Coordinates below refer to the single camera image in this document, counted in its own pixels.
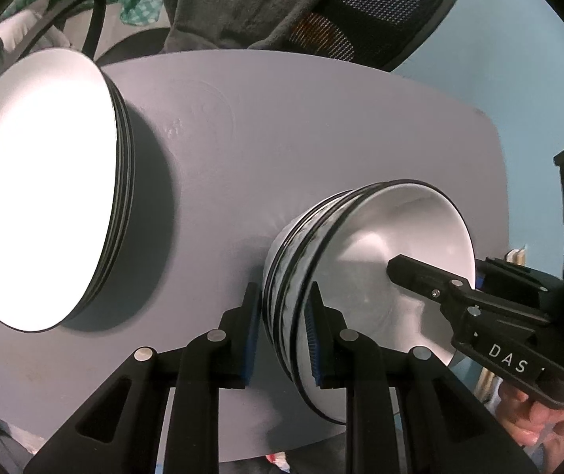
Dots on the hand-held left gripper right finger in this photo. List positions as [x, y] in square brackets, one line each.
[314, 340]

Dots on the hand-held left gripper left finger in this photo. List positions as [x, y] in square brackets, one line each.
[250, 335]

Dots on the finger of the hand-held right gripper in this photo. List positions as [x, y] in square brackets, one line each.
[420, 276]
[519, 279]

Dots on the white bowl with black rim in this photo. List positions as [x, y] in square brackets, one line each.
[277, 301]
[385, 237]
[265, 296]

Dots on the white plate with black rim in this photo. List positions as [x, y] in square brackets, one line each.
[130, 182]
[39, 182]
[121, 182]

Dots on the person's right hand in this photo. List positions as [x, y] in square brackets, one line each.
[534, 419]

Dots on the black office chair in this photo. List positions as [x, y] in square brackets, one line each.
[385, 0]

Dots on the dark grey fleece cloth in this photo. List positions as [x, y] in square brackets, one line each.
[222, 5]

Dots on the light grey cloth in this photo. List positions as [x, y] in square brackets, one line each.
[20, 29]

